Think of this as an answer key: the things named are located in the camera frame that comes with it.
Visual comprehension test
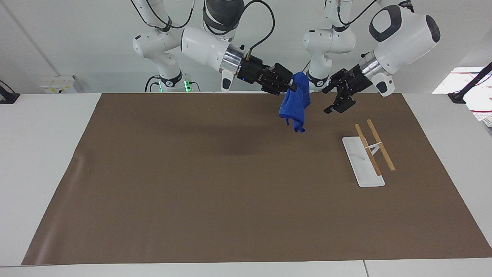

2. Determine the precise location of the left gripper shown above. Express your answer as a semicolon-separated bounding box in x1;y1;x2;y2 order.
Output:
322;63;372;114

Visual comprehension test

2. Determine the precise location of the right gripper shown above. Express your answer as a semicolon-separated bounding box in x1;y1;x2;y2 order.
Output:
238;57;299;96

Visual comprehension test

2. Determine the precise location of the blue towel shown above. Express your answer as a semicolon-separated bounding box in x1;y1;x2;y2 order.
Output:
279;71;311;133

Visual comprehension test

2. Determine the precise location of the white rack with wooden bars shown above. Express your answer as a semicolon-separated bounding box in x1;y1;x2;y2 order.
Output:
342;119;397;188

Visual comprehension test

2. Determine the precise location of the black stand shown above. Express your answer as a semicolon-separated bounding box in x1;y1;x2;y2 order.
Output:
447;62;492;105
0;80;20;105

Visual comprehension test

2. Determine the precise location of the white papers stack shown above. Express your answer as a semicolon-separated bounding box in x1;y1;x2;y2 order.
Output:
432;67;492;128

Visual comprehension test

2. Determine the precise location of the white wall socket box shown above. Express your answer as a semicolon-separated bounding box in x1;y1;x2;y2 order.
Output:
39;75;83;94

